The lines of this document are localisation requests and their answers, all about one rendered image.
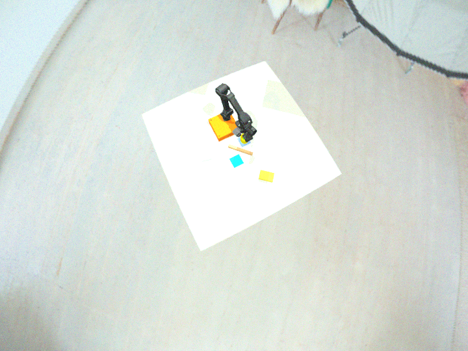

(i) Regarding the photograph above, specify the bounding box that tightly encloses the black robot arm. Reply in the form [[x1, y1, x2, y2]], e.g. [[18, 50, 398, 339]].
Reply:
[[215, 83, 257, 137]]

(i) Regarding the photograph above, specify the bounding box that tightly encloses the cream long flat bar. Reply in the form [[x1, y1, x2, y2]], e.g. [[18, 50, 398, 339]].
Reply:
[[228, 144, 253, 156]]

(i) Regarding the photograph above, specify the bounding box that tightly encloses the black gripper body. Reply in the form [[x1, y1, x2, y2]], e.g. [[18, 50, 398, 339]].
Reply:
[[235, 120, 254, 142]]

